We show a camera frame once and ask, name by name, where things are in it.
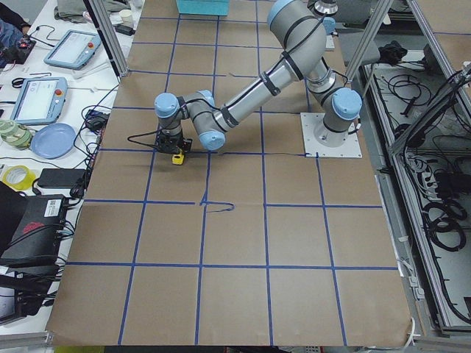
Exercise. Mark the green tape rolls stack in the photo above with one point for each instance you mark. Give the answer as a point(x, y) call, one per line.
point(16, 135)

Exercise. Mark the upper teach pendant tablet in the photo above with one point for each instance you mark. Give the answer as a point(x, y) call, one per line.
point(74, 50)

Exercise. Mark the yellow toy beetle car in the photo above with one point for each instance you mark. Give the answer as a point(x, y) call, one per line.
point(178, 159)

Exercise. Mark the teach pendant tablet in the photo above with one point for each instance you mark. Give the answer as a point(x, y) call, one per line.
point(74, 50)
point(40, 101)

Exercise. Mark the black electronics box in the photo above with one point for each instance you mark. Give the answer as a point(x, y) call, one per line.
point(30, 228)

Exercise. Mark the lower teach pendant tablet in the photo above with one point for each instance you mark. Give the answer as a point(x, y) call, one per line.
point(40, 101)

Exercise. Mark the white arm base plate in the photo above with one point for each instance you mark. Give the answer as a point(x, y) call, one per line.
point(330, 45)
point(320, 142)

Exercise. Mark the blue plastic plate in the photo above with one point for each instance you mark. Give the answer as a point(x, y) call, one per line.
point(53, 141)

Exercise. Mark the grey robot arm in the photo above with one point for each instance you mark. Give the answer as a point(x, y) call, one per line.
point(324, 10)
point(303, 38)

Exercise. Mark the black power adapter brick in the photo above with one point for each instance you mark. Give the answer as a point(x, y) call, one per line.
point(57, 178)

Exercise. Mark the yellow tape roll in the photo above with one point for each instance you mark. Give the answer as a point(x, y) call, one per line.
point(19, 177)

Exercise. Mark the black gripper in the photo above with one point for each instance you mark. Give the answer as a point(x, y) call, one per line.
point(179, 141)

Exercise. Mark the white paper cup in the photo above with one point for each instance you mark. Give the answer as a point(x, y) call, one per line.
point(126, 17)

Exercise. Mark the teal plastic storage bin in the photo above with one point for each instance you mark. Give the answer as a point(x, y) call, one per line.
point(203, 7)

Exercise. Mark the aluminium frame post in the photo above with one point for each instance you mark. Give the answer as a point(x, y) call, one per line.
point(105, 29)

